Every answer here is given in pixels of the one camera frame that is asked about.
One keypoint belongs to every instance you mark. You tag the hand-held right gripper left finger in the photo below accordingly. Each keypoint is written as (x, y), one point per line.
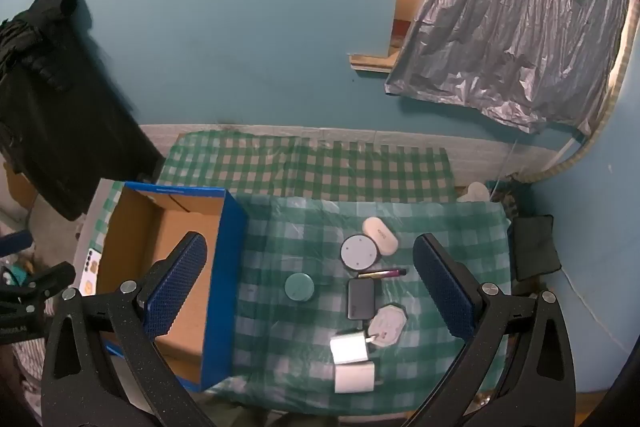
(175, 287)

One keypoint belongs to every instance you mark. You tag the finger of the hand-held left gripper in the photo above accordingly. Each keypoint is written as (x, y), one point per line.
(52, 279)
(15, 243)

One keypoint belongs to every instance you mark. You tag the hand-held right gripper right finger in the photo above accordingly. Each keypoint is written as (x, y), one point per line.
(445, 287)

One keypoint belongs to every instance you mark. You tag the purple lighter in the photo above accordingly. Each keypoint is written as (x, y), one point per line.
(382, 273)

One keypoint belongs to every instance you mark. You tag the clear octagonal case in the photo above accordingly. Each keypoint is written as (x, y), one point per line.
(389, 324)

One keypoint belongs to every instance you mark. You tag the blue cardboard box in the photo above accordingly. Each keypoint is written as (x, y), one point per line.
(190, 212)

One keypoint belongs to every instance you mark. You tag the white oval case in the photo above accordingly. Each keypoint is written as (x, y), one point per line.
(381, 235)

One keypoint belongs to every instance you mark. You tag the black power bank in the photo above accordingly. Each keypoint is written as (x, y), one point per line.
(361, 298)

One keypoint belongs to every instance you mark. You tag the round grey white disc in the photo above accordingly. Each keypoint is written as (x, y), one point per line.
(359, 253)

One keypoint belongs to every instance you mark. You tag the white charger adapter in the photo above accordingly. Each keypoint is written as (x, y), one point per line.
(349, 348)

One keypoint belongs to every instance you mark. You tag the green round tin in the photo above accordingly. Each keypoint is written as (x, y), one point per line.
(299, 288)

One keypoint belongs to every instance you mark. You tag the small white box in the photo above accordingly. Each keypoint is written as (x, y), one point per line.
(354, 378)

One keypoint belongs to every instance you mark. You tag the brown cardboard box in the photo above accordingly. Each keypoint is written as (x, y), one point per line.
(17, 187)

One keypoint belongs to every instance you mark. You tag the striped cloth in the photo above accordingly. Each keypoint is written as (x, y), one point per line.
(27, 372)

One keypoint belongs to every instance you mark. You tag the black pad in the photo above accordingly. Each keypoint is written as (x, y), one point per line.
(535, 247)

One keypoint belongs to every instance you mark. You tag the white cup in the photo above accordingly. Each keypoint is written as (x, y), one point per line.
(475, 191)

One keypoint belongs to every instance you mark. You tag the plastic-covered green checked tablecloth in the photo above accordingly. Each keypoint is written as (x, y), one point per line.
(290, 347)

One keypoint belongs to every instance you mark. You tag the black hanging cloth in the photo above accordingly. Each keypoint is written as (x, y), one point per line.
(65, 117)

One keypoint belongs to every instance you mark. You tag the green checked cloth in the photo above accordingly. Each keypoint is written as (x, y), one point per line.
(310, 167)

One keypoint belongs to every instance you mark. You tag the silver curtain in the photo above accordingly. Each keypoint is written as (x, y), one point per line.
(520, 17)

